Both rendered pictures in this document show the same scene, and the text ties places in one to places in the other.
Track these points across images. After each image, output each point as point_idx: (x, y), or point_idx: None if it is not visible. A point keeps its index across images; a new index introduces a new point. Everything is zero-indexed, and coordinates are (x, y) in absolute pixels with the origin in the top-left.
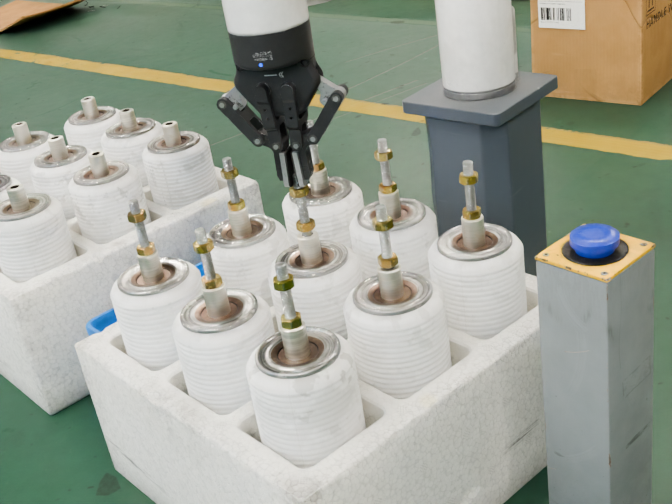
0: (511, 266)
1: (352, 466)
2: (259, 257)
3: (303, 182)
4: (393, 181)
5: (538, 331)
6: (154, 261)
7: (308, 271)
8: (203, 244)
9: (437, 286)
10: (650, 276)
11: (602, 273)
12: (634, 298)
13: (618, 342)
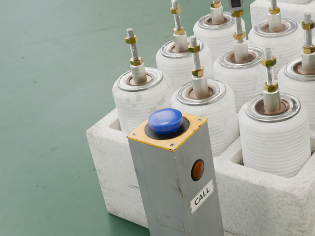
0: (256, 132)
1: (109, 139)
2: (256, 44)
3: (229, 7)
4: (312, 47)
5: (247, 182)
6: (213, 12)
7: (224, 60)
8: (172, 8)
9: (214, 106)
10: (171, 167)
11: (133, 133)
12: (156, 169)
13: (146, 184)
